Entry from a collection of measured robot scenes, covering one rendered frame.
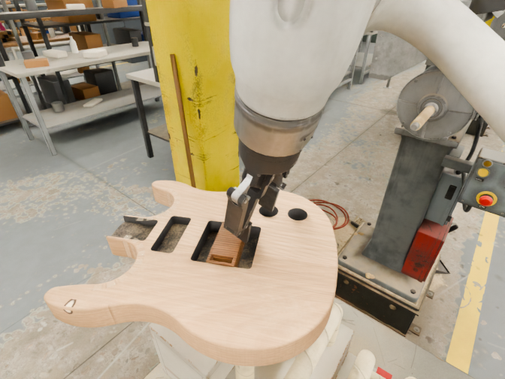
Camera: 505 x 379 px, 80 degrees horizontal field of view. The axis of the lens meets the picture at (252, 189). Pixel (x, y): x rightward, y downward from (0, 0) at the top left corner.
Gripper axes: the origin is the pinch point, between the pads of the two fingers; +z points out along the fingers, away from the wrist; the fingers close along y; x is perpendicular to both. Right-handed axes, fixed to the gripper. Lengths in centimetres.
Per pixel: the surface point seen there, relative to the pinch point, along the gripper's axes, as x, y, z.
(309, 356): -19.7, -11.1, 8.6
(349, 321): -28.2, 6.5, 33.0
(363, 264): -40, 70, 117
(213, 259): 1.1, -9.7, 2.9
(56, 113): 325, 75, 236
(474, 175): -44, 80, 36
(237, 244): -0.4, -5.1, 2.8
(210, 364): -7.7, -21.0, 12.8
